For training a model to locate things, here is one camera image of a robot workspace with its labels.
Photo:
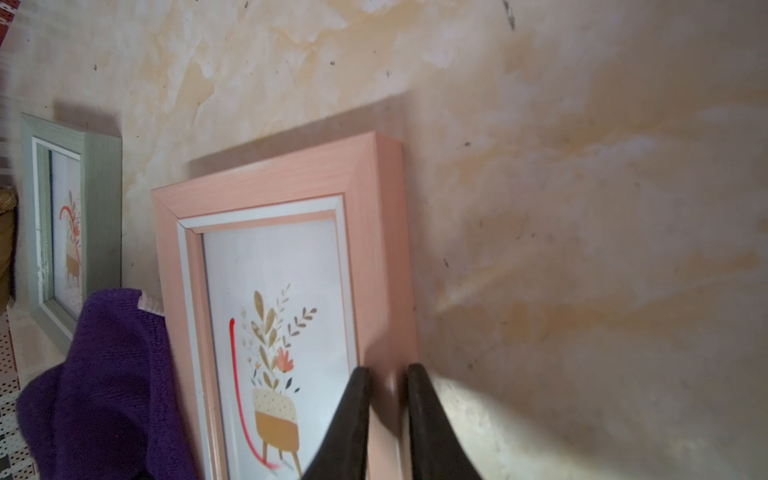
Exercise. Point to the pink picture frame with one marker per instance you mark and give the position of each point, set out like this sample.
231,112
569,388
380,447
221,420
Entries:
279,279

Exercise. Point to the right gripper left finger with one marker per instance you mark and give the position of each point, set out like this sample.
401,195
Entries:
343,452

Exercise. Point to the brown plush toy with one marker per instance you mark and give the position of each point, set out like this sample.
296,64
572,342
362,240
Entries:
9,202

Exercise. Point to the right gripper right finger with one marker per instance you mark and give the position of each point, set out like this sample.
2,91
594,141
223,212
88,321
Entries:
435,450

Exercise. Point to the purple cloth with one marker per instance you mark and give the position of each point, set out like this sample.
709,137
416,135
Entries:
109,410

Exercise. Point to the green picture frame far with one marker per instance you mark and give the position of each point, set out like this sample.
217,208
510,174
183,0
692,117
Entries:
73,221

